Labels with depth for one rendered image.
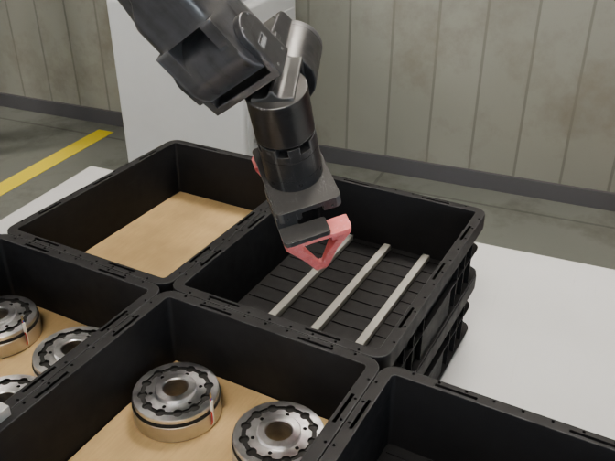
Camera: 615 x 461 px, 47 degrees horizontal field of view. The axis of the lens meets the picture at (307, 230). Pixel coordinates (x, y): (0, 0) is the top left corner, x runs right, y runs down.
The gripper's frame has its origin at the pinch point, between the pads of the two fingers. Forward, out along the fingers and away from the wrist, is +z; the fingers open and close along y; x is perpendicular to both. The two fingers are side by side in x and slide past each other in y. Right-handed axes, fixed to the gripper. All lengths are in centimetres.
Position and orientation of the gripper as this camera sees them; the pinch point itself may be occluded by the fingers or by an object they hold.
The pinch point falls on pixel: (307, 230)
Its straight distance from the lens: 76.7
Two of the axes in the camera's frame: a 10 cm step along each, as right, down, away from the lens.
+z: 1.4, 6.4, 7.5
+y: 2.9, 7.0, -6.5
